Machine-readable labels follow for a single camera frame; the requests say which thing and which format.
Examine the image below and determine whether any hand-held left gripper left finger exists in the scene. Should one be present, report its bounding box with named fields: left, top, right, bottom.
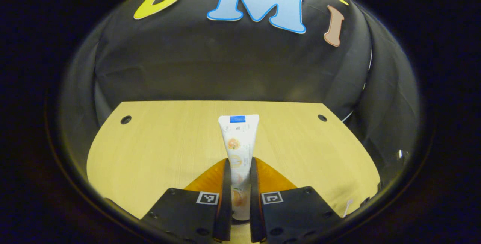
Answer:
left=141, top=158, right=233, bottom=244

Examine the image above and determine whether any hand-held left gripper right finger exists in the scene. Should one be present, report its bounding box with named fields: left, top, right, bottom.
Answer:
left=250, top=157, right=342, bottom=244

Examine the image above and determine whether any white toothpaste tube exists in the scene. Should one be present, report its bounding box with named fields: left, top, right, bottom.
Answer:
left=218, top=114, right=260, bottom=221

